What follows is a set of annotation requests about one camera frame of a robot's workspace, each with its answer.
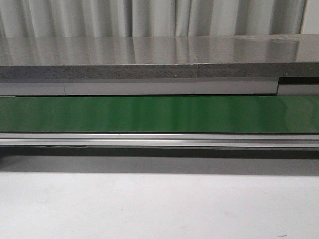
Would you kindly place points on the green conveyor belt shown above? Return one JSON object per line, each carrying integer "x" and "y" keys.
{"x": 163, "y": 114}

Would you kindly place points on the grey speckled stone counter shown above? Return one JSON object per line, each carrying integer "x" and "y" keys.
{"x": 196, "y": 65}

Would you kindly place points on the white pleated curtain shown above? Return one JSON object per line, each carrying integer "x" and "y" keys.
{"x": 135, "y": 18}

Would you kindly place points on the aluminium conveyor side rail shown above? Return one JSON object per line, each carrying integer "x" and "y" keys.
{"x": 308, "y": 141}

